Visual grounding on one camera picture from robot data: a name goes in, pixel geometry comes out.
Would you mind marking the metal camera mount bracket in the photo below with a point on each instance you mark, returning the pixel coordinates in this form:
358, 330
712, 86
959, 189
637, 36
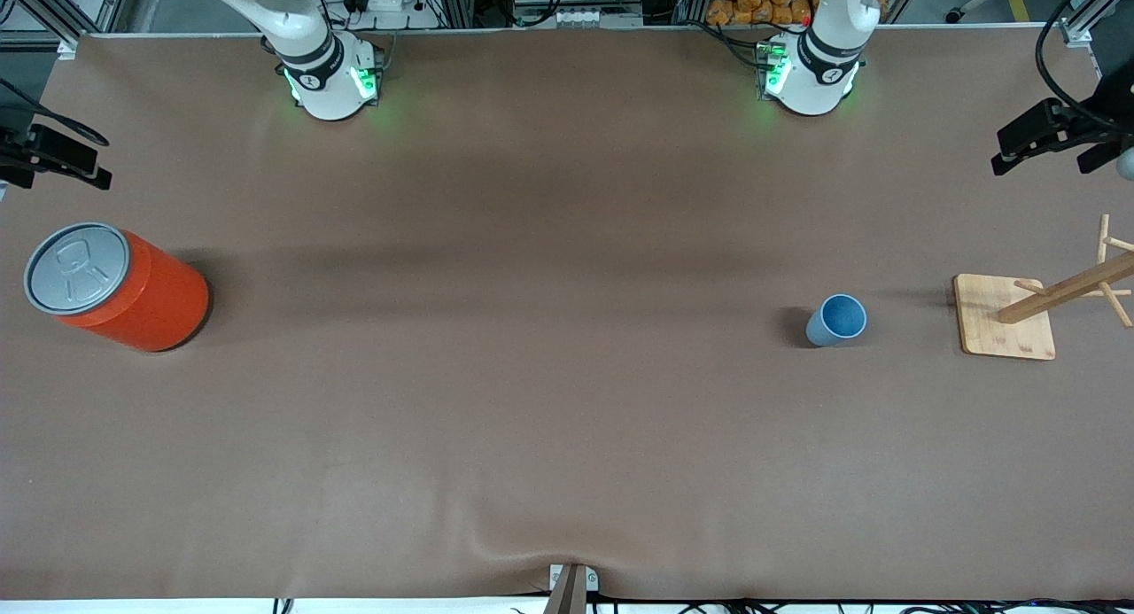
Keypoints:
571, 587

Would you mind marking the brown table mat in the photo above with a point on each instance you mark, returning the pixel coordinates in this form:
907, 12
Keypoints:
567, 463

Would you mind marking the white power strip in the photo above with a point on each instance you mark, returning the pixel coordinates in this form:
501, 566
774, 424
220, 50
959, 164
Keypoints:
576, 17

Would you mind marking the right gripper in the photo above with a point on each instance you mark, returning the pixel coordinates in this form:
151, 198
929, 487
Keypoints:
11, 144

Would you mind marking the orange snack bag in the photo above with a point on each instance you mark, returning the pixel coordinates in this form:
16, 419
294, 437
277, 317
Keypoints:
753, 7

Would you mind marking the light blue plastic cup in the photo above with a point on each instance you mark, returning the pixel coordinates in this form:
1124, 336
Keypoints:
828, 326

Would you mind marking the orange can with grey lid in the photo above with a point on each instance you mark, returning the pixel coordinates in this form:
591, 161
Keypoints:
142, 299

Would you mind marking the wooden cup rack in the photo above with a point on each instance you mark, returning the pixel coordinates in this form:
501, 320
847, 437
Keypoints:
1005, 326

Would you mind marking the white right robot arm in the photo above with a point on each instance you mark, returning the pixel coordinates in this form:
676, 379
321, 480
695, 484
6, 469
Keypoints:
323, 73

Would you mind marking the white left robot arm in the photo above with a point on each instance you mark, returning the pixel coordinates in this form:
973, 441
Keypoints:
819, 73

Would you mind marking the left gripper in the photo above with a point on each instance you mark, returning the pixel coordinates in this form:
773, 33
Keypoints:
1113, 98

